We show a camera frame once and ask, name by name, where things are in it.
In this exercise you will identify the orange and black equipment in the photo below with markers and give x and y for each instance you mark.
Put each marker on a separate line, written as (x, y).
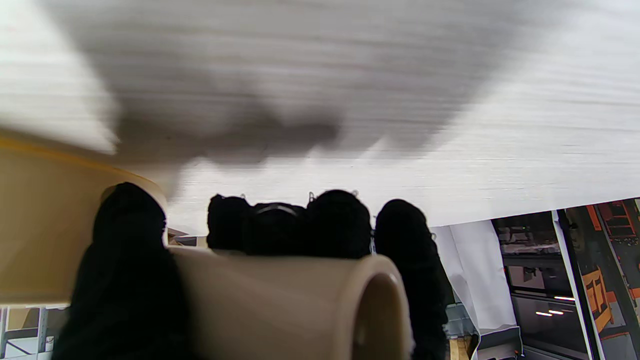
(600, 295)

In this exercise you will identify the beige plastic dustpan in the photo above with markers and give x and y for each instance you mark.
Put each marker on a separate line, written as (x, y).
(275, 310)

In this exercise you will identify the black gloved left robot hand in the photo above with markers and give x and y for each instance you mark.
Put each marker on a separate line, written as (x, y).
(125, 285)

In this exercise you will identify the white fabric sheet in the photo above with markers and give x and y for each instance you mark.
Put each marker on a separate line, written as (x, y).
(475, 280)

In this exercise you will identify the warehouse photo backdrop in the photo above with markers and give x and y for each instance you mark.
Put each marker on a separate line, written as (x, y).
(25, 330)

